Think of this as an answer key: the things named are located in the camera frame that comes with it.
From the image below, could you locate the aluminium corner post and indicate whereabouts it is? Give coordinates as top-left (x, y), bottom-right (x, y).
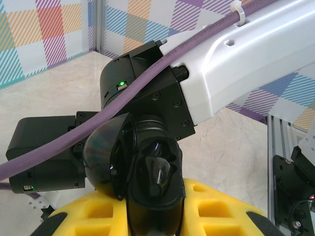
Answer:
top-left (91, 0), bottom-right (106, 54)

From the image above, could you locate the white cable tie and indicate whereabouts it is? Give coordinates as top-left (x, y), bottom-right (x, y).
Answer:
top-left (230, 0), bottom-right (247, 27)

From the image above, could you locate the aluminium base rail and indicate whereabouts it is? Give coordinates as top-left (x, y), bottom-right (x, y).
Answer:
top-left (265, 113), bottom-right (305, 236)

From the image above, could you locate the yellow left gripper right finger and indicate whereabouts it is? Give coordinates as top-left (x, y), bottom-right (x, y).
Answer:
top-left (181, 178), bottom-right (279, 236)

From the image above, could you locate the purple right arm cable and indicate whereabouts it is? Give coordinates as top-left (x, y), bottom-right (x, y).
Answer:
top-left (0, 0), bottom-right (280, 191)

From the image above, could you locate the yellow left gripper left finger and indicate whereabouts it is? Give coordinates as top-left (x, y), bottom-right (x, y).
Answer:
top-left (31, 189), bottom-right (129, 236)

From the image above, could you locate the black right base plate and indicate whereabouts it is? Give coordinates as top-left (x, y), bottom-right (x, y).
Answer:
top-left (272, 154), bottom-right (315, 236)

